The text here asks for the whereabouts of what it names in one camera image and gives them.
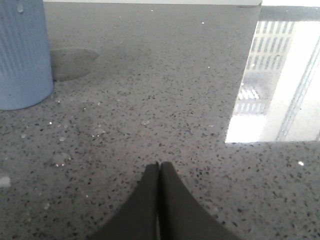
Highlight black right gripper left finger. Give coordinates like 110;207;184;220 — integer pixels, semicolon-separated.
91;163;160;240

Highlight light blue ribbed plastic cup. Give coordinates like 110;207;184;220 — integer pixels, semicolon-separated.
0;0;54;110

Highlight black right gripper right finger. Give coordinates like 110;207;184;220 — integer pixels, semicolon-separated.
158;161;239;240

